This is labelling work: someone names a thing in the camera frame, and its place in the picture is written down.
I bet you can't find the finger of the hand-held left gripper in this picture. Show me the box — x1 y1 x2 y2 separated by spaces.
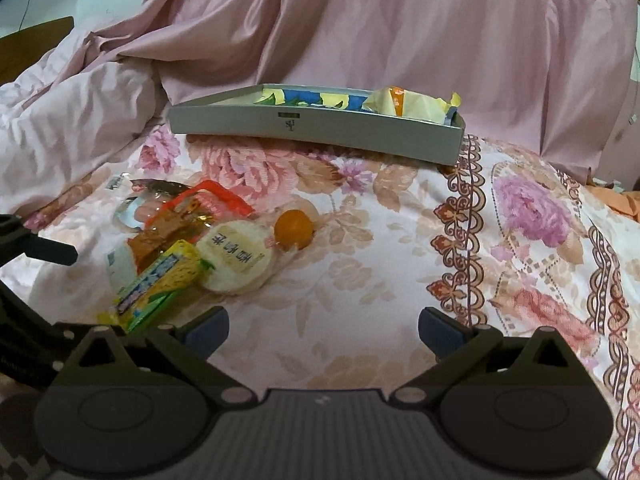
0 214 77 266

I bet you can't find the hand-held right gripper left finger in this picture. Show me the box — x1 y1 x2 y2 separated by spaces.
65 306 256 408

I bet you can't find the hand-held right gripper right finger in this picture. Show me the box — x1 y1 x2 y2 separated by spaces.
390 306 583 408

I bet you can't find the small white snack packet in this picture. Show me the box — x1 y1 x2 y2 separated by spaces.
105 247 138 292

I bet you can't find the yellow green candy box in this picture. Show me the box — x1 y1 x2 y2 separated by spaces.
97 240 213 336

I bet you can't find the round rice cracker packet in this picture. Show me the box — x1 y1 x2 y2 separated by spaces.
195 220 278 296

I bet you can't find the pink sausage packet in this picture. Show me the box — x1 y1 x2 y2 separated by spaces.
114 195 173 233

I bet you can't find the brown snack packet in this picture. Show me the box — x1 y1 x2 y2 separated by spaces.
127 210 211 271

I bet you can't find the dried fish packet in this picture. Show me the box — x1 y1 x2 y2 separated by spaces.
106 174 201 199

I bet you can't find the red orange snack packet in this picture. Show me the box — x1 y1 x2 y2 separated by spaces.
165 180 253 226

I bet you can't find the orange ball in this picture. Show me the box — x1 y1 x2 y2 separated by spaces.
272 209 317 252

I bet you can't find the grey cardboard box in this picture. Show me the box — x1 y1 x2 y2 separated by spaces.
167 83 466 167

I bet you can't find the floral bedsheet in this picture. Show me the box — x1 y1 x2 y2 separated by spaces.
0 120 640 480

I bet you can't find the pale pink quilt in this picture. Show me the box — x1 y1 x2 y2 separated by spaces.
0 15 171 211

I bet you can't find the wooden headboard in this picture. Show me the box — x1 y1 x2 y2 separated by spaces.
0 16 75 86

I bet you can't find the orange cloth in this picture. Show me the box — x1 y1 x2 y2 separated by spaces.
587 180 640 223

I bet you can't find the yellow crinkled packet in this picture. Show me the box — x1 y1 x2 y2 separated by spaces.
440 91 464 127

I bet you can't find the cream cake packet orange label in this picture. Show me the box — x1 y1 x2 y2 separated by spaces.
362 86 451 123

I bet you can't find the pink curtain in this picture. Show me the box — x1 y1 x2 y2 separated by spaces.
50 0 640 183

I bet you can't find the thin dark cable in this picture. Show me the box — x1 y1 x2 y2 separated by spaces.
16 0 40 30

